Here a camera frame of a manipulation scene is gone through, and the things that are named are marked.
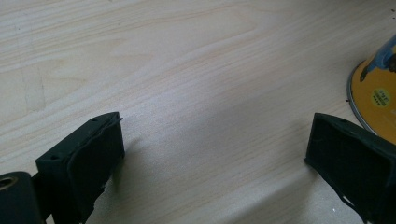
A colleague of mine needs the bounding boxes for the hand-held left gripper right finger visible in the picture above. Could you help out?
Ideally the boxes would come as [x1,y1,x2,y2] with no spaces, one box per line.
[304,112,396,224]

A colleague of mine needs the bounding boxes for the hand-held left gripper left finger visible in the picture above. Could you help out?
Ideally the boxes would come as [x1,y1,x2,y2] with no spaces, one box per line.
[35,111,126,224]

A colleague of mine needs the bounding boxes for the yellow chip can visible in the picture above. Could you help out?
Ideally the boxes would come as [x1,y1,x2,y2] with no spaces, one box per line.
[346,34,396,146]

